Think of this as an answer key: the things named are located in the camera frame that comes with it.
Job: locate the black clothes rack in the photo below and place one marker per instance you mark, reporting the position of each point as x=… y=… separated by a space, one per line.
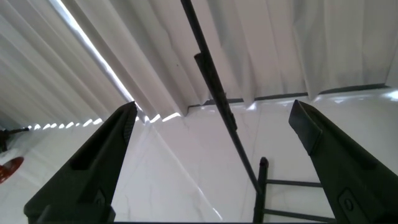
x=214 y=84

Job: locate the white curtain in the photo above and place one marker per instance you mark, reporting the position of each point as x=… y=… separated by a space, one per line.
x=280 y=46

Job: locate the red round stand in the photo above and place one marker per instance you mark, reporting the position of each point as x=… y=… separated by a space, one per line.
x=9 y=168

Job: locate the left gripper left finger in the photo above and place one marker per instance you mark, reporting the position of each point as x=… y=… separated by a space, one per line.
x=81 y=186

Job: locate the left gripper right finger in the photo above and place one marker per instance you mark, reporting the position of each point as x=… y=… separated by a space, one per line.
x=357 y=186

